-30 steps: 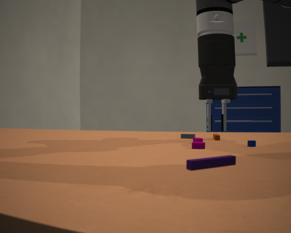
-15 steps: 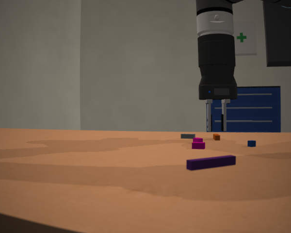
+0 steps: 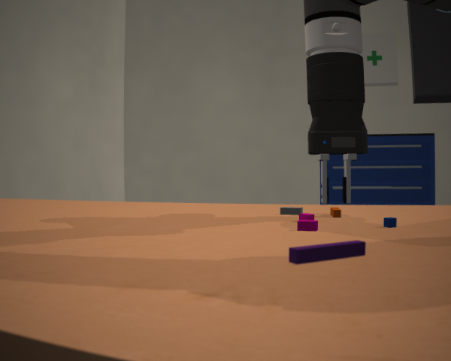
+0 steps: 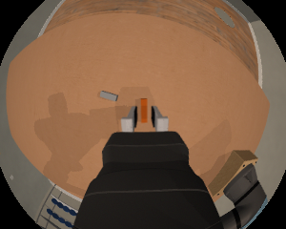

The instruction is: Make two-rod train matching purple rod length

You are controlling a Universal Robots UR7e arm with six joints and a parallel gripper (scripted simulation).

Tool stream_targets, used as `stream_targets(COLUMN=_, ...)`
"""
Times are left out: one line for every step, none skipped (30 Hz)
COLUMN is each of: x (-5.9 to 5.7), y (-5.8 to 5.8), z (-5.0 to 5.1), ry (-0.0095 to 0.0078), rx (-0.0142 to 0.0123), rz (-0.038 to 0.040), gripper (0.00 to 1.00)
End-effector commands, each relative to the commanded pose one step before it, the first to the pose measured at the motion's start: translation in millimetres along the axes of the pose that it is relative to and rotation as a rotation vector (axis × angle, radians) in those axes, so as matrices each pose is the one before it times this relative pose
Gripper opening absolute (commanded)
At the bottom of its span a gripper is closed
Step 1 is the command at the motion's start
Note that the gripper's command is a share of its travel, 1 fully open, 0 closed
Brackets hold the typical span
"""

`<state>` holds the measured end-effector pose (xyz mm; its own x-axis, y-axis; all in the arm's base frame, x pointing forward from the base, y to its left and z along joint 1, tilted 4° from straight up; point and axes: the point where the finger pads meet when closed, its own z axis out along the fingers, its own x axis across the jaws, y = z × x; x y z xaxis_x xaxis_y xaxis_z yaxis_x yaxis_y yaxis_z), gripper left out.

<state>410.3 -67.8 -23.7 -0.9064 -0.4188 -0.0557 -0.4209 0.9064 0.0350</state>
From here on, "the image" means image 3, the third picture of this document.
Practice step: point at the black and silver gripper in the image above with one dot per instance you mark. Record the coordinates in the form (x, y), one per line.
(336, 94)

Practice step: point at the orange rod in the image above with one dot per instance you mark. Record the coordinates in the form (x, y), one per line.
(336, 212)

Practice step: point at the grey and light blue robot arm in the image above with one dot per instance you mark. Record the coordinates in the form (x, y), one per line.
(315, 9)

